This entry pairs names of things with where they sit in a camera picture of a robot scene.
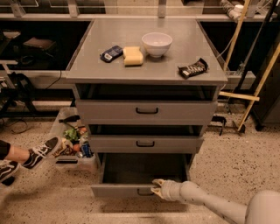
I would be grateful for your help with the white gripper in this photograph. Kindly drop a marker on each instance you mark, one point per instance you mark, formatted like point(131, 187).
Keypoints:
point(170, 190)

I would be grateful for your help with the grey bottom drawer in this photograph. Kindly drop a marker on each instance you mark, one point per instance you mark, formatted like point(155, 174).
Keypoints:
point(122, 191)

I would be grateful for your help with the grey drawer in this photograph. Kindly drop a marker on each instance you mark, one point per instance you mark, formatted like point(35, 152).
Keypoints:
point(145, 144)
point(122, 191)
point(146, 112)

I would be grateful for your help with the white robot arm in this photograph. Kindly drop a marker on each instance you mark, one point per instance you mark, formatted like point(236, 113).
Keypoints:
point(263, 207)

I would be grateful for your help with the grey middle drawer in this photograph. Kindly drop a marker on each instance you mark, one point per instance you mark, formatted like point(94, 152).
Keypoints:
point(145, 144)

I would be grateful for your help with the grey drawer cabinet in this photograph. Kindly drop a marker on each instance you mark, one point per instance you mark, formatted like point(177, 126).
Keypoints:
point(146, 89)

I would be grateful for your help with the grey top drawer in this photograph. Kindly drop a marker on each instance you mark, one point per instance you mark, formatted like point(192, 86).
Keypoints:
point(146, 112)

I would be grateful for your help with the blue soda can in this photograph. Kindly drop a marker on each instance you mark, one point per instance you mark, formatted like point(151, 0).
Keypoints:
point(86, 150)

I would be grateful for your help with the clear plastic bin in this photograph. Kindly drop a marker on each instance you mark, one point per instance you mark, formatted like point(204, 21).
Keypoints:
point(65, 120)

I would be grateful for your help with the orange fruit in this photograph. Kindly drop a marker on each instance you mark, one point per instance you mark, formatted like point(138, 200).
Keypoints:
point(76, 147)

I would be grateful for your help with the crinkled snack bag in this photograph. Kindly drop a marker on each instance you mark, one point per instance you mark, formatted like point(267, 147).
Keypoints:
point(66, 145)

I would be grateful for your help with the green produce item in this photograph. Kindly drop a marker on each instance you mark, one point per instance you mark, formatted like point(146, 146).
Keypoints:
point(71, 134)

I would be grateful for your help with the black white sneaker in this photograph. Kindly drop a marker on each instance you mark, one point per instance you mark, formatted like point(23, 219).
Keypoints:
point(7, 170)
point(39, 153)

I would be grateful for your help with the black candy bar wrapper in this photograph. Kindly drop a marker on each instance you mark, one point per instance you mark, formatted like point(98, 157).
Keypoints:
point(197, 68)

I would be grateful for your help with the yellow sponge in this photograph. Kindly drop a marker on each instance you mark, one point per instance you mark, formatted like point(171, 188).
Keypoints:
point(132, 56)

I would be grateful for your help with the blue snack packet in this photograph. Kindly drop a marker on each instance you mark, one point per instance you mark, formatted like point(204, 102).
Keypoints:
point(111, 54)

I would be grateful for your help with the white bowl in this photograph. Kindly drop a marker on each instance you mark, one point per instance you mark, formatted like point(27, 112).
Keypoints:
point(156, 44)

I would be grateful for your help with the person's lower leg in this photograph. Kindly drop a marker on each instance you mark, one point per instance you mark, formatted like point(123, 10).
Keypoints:
point(13, 153)

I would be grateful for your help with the brown box on shelf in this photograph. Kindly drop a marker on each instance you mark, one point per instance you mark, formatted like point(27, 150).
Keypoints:
point(45, 45)

